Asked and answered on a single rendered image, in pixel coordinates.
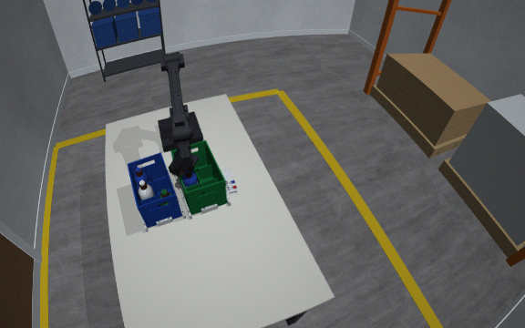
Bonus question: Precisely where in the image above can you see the blue crate with dividers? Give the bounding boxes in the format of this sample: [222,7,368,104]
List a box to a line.
[129,159,182,228]

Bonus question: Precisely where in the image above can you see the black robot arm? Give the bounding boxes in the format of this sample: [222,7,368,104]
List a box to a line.
[160,52,193,176]

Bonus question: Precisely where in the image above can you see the white paper strip with colored squares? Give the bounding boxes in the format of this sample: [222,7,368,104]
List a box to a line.
[221,169,239,195]

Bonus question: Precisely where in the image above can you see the green plastic crate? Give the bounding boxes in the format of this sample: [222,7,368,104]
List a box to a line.
[180,146,227,215]

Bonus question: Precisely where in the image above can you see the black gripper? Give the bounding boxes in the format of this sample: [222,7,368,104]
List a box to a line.
[186,155,199,175]

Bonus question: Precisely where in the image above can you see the white bottle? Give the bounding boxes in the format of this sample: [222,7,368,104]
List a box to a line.
[139,180,155,200]

